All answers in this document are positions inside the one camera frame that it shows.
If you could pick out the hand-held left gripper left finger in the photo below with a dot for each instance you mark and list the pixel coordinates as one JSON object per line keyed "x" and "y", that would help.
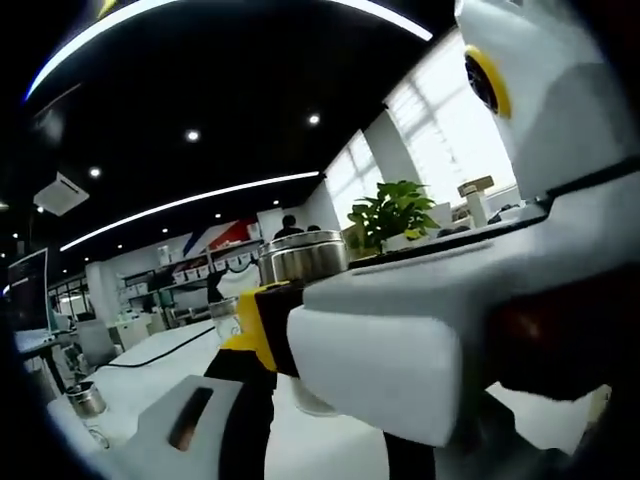
{"x": 142, "y": 455}

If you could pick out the person's right hand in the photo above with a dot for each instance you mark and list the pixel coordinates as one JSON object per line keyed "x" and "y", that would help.
{"x": 560, "y": 340}

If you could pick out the large green plant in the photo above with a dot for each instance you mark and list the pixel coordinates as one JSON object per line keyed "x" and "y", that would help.
{"x": 390, "y": 210}

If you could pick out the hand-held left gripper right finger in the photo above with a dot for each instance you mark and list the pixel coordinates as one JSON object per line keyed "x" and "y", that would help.
{"x": 410, "y": 462}

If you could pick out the black and white t-shirt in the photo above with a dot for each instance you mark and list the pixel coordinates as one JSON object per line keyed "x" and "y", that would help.
{"x": 235, "y": 282}

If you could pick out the tall seasoning bottle beige powder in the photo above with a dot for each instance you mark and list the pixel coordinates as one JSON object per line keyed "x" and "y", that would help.
{"x": 222, "y": 320}

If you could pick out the white tall bottle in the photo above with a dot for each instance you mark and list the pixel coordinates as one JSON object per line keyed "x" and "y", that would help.
{"x": 477, "y": 210}

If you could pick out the ceiling air conditioner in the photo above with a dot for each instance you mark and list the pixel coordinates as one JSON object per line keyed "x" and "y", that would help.
{"x": 62, "y": 192}

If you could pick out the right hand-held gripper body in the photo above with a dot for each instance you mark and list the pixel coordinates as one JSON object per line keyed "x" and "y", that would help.
{"x": 565, "y": 100}

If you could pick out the cardboard box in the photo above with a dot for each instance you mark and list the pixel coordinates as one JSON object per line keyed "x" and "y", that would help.
{"x": 475, "y": 185}

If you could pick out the short seasoning bottle white powder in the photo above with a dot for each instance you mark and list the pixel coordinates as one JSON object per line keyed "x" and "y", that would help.
{"x": 300, "y": 260}

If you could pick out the shelf of white bins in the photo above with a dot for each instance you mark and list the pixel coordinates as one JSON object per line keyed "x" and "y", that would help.
{"x": 190, "y": 270}

